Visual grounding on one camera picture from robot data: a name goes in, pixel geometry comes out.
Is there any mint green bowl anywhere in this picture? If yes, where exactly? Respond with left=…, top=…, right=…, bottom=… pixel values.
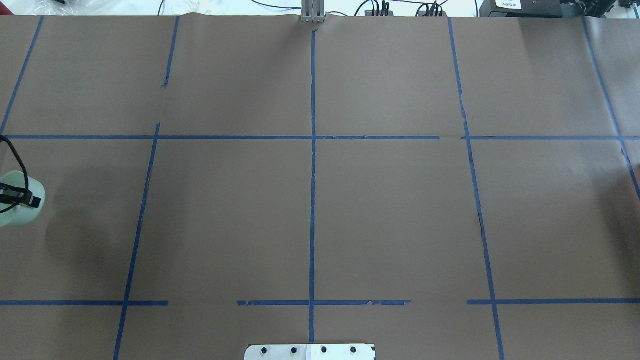
left=0, top=171, right=46, bottom=227

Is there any black computer box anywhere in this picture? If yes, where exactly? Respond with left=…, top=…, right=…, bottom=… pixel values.
left=478, top=0, right=563, bottom=19

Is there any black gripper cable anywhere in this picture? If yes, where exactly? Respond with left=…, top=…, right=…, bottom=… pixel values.
left=0, top=135, right=30, bottom=193

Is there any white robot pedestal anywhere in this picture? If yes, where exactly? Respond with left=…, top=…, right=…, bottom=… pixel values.
left=244, top=343, right=377, bottom=360

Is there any aluminium frame post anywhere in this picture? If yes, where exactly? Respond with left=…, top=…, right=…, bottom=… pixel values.
left=301, top=0, right=326, bottom=24

